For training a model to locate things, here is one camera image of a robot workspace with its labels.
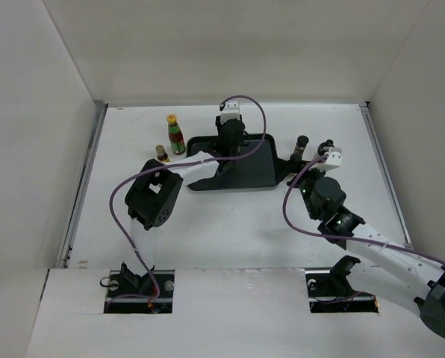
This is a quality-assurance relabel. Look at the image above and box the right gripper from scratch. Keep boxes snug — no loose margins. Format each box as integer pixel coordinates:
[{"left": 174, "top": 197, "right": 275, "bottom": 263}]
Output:
[{"left": 275, "top": 157, "right": 332, "bottom": 220}]

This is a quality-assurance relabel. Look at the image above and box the red chili sauce bottle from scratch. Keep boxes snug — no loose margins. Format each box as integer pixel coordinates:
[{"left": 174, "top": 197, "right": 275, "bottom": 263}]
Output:
[{"left": 167, "top": 113, "right": 186, "bottom": 155}]

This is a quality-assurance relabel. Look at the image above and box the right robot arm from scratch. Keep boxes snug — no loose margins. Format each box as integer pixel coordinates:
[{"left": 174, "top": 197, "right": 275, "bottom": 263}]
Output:
[{"left": 282, "top": 155, "right": 445, "bottom": 339}]

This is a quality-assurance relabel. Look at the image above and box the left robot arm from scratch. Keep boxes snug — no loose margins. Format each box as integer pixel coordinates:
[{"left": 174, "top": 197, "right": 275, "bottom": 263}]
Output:
[{"left": 125, "top": 114, "right": 246, "bottom": 298}]

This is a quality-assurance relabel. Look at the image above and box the black plastic tray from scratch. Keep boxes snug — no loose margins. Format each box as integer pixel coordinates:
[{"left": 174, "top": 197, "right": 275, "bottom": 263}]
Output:
[{"left": 189, "top": 134, "right": 278, "bottom": 191}]

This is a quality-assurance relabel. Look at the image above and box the far black cap spice jar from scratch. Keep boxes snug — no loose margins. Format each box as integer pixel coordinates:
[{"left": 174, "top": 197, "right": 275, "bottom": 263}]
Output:
[{"left": 293, "top": 135, "right": 309, "bottom": 157}]

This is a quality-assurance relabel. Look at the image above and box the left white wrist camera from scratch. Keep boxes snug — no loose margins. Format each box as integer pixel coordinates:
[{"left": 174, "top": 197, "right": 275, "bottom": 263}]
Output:
[{"left": 220, "top": 100, "right": 240, "bottom": 124}]

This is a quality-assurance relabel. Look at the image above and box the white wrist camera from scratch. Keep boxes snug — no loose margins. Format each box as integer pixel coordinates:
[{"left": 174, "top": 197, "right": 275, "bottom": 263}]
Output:
[
  {"left": 320, "top": 147, "right": 343, "bottom": 172},
  {"left": 220, "top": 100, "right": 240, "bottom": 124}
]

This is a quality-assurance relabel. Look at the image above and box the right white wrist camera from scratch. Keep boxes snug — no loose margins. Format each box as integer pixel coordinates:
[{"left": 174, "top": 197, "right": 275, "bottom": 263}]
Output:
[{"left": 320, "top": 147, "right": 343, "bottom": 172}]

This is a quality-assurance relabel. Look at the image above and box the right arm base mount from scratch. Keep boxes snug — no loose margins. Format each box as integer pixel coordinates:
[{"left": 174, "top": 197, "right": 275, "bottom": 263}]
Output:
[{"left": 305, "top": 256, "right": 379, "bottom": 313}]

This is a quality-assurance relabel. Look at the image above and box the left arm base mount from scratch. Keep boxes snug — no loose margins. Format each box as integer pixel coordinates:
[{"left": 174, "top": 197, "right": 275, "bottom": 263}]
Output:
[{"left": 99, "top": 263, "right": 175, "bottom": 315}]

